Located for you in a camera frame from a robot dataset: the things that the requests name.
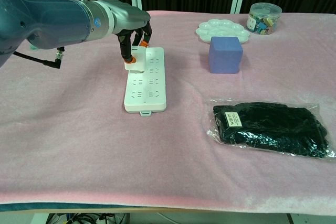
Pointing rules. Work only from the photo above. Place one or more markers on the blue left robot arm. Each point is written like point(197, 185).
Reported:
point(50, 22)

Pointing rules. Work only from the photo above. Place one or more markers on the white plug adapter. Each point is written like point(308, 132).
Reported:
point(137, 59)

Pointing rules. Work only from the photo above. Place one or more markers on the purple foam cube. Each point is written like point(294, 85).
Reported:
point(225, 55)

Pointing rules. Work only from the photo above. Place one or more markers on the white power strip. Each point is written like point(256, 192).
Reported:
point(148, 85)

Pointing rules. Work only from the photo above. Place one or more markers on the white flower-shaped paint palette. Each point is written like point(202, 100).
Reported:
point(223, 30)

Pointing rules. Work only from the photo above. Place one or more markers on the clear jar of colourful clips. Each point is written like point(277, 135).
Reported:
point(263, 18)

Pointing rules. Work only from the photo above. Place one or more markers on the black garment in plastic bag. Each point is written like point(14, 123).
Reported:
point(270, 127)

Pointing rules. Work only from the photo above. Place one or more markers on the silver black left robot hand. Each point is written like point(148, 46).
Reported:
point(128, 19)

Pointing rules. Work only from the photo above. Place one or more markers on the pink fleece table cloth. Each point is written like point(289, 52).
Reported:
point(168, 140)

